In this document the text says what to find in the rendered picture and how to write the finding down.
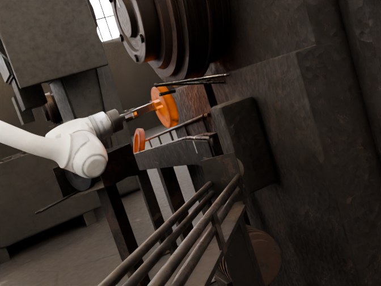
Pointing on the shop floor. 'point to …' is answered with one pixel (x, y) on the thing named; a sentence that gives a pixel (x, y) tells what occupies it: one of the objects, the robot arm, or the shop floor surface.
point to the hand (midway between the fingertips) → (163, 101)
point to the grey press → (59, 64)
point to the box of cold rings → (36, 200)
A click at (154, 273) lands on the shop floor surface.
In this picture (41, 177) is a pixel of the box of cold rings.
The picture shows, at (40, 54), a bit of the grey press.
